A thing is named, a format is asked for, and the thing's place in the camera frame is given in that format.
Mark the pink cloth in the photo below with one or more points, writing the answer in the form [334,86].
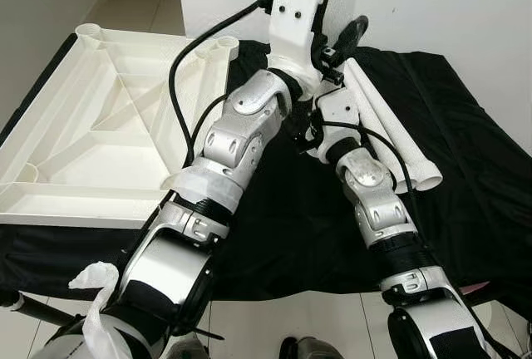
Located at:
[472,288]

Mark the white crumpled plastic wrap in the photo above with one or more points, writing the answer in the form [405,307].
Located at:
[93,284]

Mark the grey robot foot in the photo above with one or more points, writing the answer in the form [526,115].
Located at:
[312,349]
[189,349]

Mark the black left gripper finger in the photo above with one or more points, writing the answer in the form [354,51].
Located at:
[353,35]

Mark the black rod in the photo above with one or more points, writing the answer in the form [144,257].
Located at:
[41,309]

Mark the white plastic table leg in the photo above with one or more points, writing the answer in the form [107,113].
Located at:
[399,126]
[378,126]

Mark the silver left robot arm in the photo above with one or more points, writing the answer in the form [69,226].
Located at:
[241,135]

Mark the grey robot left foot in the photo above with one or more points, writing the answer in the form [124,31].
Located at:
[189,349]

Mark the black tablecloth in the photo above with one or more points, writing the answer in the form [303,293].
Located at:
[474,143]

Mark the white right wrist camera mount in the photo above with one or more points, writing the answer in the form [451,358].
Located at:
[337,110]

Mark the cream plastic children table top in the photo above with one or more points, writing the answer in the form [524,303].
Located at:
[83,126]

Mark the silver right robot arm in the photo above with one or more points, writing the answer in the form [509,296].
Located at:
[378,205]

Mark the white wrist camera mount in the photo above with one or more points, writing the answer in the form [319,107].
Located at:
[295,18]
[337,110]

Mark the grey robot right foot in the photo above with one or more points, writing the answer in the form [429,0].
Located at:
[312,349]

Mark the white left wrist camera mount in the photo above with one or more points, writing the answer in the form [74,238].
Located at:
[295,18]

